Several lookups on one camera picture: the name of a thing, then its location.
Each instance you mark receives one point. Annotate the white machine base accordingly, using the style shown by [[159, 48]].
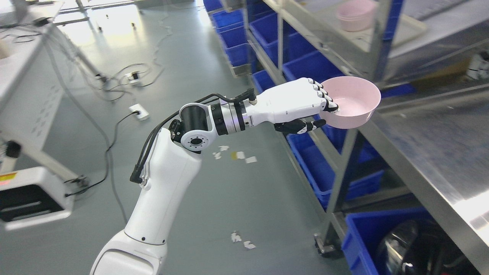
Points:
[[32, 196]]

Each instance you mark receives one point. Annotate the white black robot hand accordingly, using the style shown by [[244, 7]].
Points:
[[285, 105]]

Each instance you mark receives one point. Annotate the blue bin shelf lower left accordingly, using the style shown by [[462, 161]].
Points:
[[321, 176]]

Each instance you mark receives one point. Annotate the pink plastic bowl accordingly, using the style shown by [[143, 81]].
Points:
[[357, 99]]

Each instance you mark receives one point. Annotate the stainless steel table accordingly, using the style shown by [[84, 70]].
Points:
[[437, 141]]

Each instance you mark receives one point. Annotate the blue bin with black helmet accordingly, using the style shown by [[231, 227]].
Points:
[[401, 242]]

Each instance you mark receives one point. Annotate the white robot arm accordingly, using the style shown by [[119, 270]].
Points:
[[169, 161]]

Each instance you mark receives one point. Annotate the stainless steel shelf rack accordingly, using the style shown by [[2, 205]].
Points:
[[288, 37]]

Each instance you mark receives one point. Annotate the white power strip on floor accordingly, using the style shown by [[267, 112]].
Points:
[[139, 112]]

